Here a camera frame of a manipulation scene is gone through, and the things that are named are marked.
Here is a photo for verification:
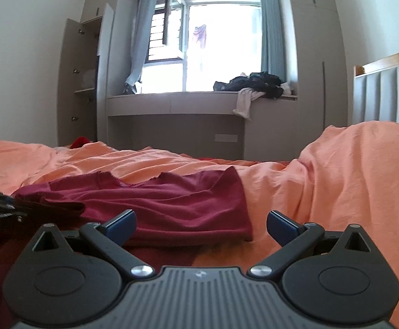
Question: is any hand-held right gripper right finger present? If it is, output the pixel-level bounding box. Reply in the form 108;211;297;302
249;210;372;278

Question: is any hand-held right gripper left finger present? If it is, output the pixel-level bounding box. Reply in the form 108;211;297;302
31;210;154;278

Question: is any maroon garment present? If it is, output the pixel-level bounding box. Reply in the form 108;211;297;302
0;166;254;316

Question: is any pile of dark clothes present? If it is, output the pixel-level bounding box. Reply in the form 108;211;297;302
213;71;293;99

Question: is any orange duvet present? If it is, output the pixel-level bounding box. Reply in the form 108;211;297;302
0;123;399;329

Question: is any red bed sheet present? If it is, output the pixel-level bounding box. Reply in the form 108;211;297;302
198;157;291;166

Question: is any red cloth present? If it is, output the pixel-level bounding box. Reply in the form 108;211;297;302
70;136;95;149

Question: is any grey window bench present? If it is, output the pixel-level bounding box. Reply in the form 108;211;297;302
106;91;298;160

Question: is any white garment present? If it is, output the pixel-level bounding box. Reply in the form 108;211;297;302
233;87;265;120

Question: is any open grey wardrobe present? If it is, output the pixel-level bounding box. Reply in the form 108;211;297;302
57;0;142;146

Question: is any closed grey wardrobe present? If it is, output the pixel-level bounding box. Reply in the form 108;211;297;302
282;0;349;160

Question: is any grey padded headboard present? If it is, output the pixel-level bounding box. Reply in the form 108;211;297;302
352;46;399;126

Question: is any grey-blue curtain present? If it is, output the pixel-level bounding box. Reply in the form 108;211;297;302
258;0;286;86
124;0;161;95

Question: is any window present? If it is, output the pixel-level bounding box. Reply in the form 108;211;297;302
141;0;265;93

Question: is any purple hanging garment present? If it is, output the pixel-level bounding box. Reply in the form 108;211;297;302
191;24;207;50

